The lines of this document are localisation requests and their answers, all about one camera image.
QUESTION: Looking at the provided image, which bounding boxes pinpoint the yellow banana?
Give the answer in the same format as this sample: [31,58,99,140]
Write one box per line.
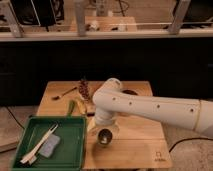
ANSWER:
[76,98,87,115]

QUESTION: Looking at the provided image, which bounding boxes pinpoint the metal spoon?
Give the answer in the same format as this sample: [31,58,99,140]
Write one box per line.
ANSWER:
[51,87,77,101]

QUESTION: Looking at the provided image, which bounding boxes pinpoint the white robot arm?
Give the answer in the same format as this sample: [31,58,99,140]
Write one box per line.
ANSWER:
[92,78,213,138]

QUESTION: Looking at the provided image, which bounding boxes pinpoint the black cable right floor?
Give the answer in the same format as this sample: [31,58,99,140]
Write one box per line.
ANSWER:
[168,136,213,153]

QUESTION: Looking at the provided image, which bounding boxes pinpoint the green plastic cup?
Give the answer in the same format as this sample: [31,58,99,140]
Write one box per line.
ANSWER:
[98,141,111,148]

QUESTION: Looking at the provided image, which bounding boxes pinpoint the brown pine cone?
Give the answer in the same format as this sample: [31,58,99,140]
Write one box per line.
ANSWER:
[78,79,90,101]

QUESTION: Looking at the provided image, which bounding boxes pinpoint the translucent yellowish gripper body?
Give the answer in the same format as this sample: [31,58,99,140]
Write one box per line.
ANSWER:
[87,117,119,136]

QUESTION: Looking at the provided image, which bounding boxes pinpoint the wooden folding table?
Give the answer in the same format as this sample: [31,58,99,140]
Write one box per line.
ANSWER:
[37,81,172,169]

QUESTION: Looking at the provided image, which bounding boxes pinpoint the black cable left floor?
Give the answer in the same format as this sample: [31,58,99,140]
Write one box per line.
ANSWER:
[5,106,26,130]

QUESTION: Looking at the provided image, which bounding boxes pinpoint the dark metal cup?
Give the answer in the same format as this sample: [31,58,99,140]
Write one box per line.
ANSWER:
[98,129,113,142]

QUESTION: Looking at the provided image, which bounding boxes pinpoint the wooden background table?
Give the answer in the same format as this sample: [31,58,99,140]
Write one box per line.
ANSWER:
[68,15,138,33]

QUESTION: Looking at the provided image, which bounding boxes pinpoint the grey blue sponge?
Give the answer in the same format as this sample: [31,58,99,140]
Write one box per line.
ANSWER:
[38,134,60,158]

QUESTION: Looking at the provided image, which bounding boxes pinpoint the metal frame railing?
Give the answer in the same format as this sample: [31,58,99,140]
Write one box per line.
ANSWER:
[0,0,213,41]

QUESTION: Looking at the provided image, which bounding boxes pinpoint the green plastic tray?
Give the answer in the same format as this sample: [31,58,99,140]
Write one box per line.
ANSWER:
[11,117,86,171]

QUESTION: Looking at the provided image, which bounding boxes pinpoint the wooden block brush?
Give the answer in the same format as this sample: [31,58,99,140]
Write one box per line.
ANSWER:
[87,104,96,116]

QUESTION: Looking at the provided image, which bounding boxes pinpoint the dark brown bowl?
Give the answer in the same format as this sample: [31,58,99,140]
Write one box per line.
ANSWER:
[122,89,138,96]

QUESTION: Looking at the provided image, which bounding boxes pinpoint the white tongs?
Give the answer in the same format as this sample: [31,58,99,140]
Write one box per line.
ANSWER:
[20,124,58,164]

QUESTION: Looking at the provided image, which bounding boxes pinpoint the black cable floor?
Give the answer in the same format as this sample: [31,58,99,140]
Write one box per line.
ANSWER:
[5,106,26,130]
[168,136,213,153]

